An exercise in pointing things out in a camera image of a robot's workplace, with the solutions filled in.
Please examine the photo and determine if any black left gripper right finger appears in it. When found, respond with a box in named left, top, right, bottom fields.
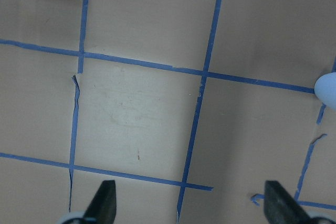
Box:
left=264, top=180, right=311, bottom=224

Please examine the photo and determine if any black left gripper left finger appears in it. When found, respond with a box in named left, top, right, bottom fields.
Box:
left=83, top=180, right=117, bottom=224

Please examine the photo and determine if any light blue plastic cup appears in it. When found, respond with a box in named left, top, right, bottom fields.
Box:
left=314, top=72, right=336, bottom=110

